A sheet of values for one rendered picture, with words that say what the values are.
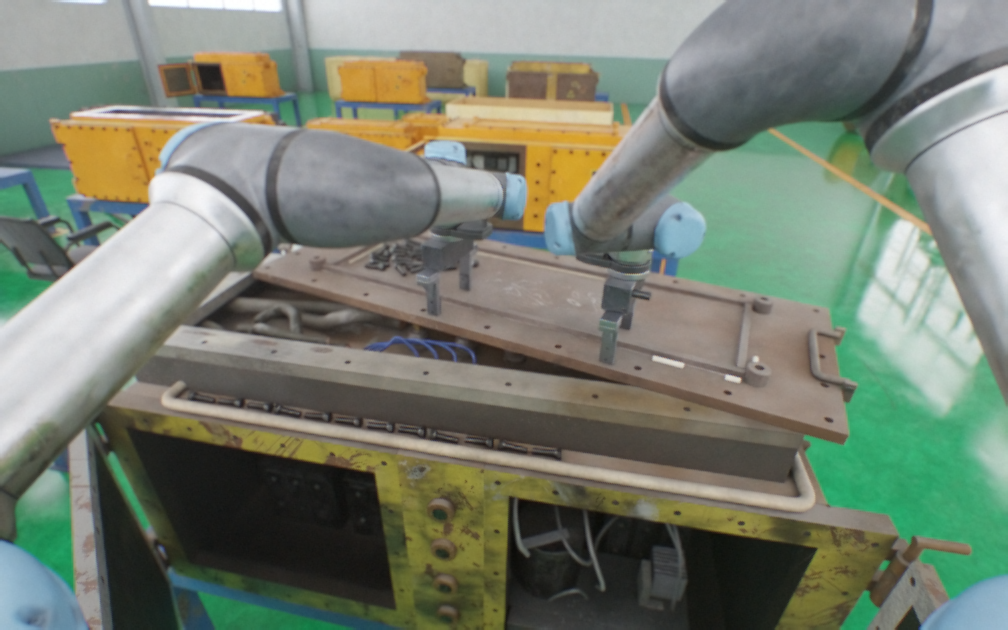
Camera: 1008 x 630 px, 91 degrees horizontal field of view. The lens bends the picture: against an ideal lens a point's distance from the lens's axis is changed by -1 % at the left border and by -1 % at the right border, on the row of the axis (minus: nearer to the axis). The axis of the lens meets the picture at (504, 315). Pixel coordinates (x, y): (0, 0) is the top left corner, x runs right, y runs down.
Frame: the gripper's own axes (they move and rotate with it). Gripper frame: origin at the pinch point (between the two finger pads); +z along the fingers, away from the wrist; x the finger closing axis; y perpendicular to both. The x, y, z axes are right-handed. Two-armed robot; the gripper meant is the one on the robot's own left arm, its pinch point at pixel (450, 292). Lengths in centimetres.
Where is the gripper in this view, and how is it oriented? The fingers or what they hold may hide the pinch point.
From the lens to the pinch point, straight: 110.9
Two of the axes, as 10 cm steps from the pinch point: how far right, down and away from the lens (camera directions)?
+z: -0.2, 8.7, 5.0
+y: -9.0, -2.3, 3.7
